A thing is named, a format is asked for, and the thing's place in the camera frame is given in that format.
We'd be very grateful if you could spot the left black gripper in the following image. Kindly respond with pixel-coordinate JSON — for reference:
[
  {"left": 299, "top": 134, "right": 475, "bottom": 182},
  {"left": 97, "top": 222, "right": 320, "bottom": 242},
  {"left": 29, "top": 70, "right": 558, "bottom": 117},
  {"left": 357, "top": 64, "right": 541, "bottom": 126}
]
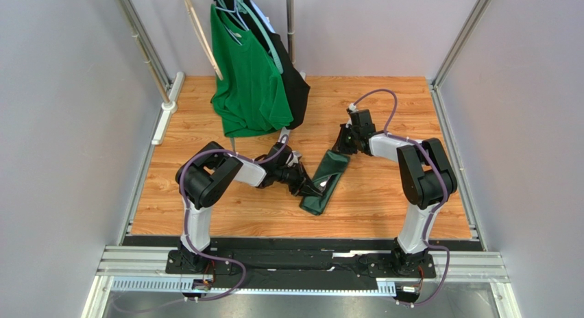
[{"left": 276, "top": 162, "right": 323, "bottom": 197}]

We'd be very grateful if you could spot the dark green cloth napkin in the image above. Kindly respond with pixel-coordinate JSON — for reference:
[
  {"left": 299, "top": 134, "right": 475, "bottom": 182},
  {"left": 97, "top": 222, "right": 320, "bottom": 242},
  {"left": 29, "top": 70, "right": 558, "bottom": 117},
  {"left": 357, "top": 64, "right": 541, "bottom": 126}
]
[{"left": 300, "top": 150, "right": 350, "bottom": 216}]

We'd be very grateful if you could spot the silver fork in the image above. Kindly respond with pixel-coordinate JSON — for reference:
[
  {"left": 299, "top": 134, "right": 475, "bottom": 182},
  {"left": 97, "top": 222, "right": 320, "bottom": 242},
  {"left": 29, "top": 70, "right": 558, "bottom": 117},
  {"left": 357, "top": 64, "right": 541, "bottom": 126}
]
[{"left": 318, "top": 178, "right": 330, "bottom": 189}]

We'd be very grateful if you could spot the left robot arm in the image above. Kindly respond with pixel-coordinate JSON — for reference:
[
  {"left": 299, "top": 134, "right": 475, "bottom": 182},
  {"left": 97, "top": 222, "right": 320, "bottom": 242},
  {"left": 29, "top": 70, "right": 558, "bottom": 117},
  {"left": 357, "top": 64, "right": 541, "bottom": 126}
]
[{"left": 166, "top": 140, "right": 323, "bottom": 274}]

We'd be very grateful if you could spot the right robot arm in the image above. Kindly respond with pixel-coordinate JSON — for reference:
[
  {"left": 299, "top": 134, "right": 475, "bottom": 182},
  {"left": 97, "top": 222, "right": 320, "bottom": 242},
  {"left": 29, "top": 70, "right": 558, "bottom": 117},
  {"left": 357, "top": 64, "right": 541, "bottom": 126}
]
[{"left": 333, "top": 108, "right": 458, "bottom": 276}]

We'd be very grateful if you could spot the white clothes rack base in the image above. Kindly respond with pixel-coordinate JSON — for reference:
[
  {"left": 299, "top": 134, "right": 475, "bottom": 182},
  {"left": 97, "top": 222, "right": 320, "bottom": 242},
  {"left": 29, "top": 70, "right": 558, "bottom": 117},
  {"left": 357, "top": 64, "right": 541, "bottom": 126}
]
[{"left": 278, "top": 71, "right": 306, "bottom": 143}]

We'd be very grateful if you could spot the black t-shirt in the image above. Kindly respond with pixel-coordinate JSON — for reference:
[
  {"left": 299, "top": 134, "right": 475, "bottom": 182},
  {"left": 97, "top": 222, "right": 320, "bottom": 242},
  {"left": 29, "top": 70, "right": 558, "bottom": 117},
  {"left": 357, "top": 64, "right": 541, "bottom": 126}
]
[{"left": 239, "top": 0, "right": 311, "bottom": 130}]

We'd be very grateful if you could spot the green t-shirt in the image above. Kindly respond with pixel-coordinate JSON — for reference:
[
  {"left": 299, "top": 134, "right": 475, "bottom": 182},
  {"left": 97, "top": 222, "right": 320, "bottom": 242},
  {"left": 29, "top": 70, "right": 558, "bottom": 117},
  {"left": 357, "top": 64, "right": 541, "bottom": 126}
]
[{"left": 210, "top": 5, "right": 293, "bottom": 138}]

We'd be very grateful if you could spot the metal rack pole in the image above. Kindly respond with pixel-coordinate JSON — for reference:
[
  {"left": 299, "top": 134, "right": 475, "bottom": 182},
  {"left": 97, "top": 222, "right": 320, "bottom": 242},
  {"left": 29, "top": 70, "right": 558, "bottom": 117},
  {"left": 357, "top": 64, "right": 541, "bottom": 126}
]
[{"left": 286, "top": 0, "right": 295, "bottom": 64}]

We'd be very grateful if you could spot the teal clothes hanger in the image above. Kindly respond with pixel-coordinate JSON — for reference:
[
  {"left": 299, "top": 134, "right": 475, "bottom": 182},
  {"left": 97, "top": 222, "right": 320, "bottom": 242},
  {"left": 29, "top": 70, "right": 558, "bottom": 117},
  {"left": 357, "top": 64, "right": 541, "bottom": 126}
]
[{"left": 214, "top": 0, "right": 284, "bottom": 75}]

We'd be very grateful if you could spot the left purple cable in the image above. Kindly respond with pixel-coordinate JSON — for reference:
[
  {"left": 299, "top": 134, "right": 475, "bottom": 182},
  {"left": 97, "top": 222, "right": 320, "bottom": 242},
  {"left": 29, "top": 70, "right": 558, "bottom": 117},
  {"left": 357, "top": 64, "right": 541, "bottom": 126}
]
[{"left": 178, "top": 134, "right": 291, "bottom": 302}]

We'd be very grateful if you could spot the purple cable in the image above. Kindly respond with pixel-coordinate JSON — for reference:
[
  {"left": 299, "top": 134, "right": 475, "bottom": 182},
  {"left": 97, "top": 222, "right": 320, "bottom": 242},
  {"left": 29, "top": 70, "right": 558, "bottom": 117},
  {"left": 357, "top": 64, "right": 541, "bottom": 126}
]
[
  {"left": 178, "top": 134, "right": 291, "bottom": 302},
  {"left": 349, "top": 88, "right": 452, "bottom": 308}
]

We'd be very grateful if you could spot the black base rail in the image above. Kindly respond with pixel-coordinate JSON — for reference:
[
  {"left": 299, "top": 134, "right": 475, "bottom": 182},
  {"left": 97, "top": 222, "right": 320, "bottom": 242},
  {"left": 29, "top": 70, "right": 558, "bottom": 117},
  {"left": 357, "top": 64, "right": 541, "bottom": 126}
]
[{"left": 123, "top": 236, "right": 439, "bottom": 292}]

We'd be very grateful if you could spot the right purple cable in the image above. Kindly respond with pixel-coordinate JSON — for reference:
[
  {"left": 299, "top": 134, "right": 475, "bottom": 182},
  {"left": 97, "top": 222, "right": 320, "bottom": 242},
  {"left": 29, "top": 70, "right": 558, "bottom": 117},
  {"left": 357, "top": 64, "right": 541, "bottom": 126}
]
[{"left": 349, "top": 88, "right": 452, "bottom": 308}]

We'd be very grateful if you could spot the white corner pole bracket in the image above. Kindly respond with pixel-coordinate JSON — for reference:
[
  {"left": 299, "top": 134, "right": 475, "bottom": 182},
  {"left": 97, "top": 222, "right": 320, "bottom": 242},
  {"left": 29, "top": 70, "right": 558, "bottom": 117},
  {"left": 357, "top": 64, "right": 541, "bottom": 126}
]
[{"left": 151, "top": 71, "right": 186, "bottom": 145}]

